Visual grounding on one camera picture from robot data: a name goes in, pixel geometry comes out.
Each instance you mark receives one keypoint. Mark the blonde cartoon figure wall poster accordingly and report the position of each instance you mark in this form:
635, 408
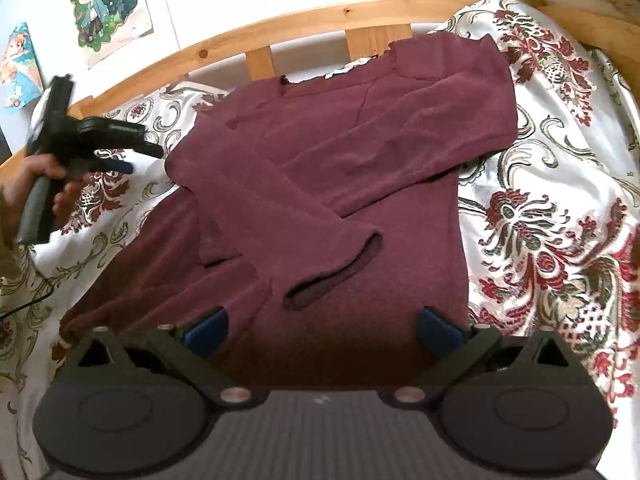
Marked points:
105, 5

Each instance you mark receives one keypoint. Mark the maroon sweater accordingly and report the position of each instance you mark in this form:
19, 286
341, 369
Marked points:
325, 160

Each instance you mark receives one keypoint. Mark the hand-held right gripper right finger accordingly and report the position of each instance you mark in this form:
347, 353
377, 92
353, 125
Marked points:
440, 332

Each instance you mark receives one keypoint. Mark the orange blue cartoon wall poster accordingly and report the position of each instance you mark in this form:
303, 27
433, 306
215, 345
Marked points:
20, 70

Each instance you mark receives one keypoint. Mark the wooden bed frame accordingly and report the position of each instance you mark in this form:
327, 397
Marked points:
280, 25

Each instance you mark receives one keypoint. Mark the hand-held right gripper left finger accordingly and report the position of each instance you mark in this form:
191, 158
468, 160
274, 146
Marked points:
207, 331

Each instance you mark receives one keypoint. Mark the white floral bedspread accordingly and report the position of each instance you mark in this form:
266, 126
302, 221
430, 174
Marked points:
550, 170

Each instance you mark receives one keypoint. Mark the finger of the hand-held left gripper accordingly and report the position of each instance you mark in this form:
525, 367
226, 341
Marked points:
150, 150
117, 166

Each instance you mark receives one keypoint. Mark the person's left hand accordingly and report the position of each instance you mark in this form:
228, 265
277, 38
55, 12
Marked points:
20, 180

